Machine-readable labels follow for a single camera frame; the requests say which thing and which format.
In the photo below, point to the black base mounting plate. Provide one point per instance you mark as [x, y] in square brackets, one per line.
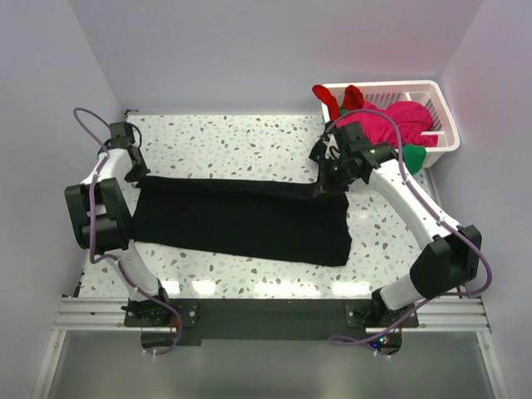
[259, 319]

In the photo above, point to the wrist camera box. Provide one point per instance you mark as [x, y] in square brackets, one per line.
[123, 134]
[350, 138]

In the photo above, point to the black t-shirt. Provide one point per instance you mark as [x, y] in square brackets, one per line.
[258, 219]

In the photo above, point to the green garment in basket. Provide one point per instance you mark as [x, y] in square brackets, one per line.
[415, 158]

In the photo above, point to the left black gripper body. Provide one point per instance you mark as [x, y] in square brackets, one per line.
[139, 170]

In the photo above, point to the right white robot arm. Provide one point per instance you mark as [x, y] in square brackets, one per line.
[449, 251]

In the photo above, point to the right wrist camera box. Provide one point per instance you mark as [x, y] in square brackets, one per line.
[350, 138]

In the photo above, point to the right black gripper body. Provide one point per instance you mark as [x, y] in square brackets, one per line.
[334, 174]

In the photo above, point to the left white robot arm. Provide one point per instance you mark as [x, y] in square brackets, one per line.
[102, 224]

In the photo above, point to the white plastic laundry basket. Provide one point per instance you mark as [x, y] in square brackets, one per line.
[425, 92]

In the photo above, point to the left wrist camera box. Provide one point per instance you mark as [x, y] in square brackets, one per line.
[123, 134]

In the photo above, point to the pink t-shirt in basket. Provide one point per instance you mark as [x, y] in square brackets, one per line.
[395, 122]

